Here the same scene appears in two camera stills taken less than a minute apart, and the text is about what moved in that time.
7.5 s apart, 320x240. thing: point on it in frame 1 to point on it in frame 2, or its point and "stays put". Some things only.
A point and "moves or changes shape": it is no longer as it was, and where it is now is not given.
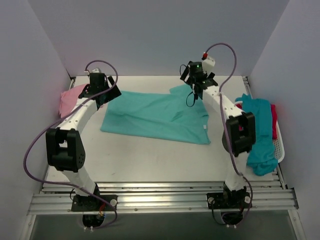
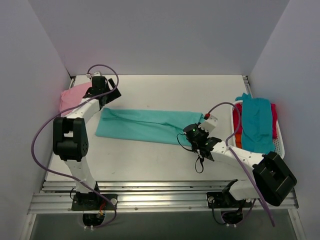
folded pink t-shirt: [68, 98] stays put
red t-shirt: [274, 131] stays put
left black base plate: [89, 203] stays put
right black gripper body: [185, 73] to [191, 142]
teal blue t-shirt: [262, 160] stays put
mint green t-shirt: [162, 115] moves or changes shape
